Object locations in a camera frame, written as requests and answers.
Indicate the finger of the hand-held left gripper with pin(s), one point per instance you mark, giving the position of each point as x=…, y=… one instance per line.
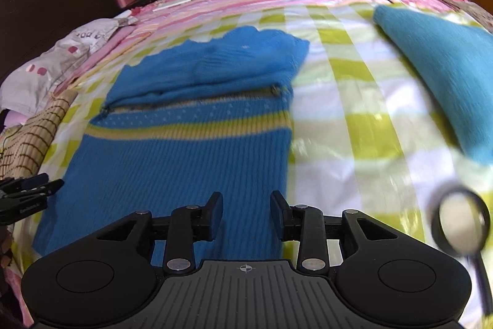
x=42, y=191
x=30, y=181

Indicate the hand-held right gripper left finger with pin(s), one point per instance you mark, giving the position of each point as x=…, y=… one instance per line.
x=215, y=217

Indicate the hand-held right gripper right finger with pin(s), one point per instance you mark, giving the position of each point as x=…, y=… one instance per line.
x=278, y=217

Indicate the blue knitted sweater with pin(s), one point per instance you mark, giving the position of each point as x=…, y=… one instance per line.
x=173, y=159

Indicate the beige striped folded cloth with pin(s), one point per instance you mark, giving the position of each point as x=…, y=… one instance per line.
x=27, y=136

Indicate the yellow-green checked plastic sheet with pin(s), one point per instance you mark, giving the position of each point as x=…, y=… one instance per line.
x=346, y=121

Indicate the grey pillow with pink spots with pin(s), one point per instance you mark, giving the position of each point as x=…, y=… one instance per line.
x=50, y=63

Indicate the dark wooden headboard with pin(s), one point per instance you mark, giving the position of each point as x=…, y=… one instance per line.
x=46, y=5

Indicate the black magnifying glass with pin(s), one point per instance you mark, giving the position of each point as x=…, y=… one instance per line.
x=460, y=223

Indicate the white paper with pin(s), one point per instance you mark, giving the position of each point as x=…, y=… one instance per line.
x=173, y=3

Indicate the teal fleece blanket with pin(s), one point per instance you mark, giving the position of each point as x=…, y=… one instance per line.
x=443, y=63

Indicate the brown patterned item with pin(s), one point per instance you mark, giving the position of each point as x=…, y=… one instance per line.
x=454, y=0

